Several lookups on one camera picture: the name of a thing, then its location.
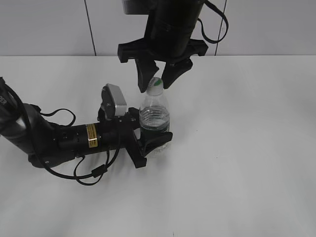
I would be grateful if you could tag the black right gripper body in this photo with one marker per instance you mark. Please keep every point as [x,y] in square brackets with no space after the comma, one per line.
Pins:
[162,42]

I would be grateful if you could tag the clear cestbon water bottle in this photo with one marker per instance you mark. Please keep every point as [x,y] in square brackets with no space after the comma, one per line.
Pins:
[154,116]

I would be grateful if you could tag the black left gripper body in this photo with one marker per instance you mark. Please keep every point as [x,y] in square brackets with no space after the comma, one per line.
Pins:
[119,133]

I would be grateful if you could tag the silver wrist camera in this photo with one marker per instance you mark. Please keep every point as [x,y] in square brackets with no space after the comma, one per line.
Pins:
[136,7]
[113,103]

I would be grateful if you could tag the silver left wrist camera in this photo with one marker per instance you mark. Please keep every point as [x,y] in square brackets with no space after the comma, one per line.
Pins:
[113,103]

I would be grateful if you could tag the white green bottle cap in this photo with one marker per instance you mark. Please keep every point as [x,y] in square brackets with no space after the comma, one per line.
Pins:
[155,87]

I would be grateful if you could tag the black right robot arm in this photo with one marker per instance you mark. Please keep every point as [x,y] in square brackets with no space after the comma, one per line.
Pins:
[177,13]

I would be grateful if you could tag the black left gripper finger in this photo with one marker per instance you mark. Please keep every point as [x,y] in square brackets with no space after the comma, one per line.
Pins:
[150,142]

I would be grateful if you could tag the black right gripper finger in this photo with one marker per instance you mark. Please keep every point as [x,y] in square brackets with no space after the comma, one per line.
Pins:
[146,69]
[172,71]

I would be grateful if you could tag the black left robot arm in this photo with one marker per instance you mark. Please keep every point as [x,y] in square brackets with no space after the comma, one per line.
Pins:
[25,126]

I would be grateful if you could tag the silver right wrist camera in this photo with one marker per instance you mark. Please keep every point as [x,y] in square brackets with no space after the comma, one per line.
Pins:
[136,7]

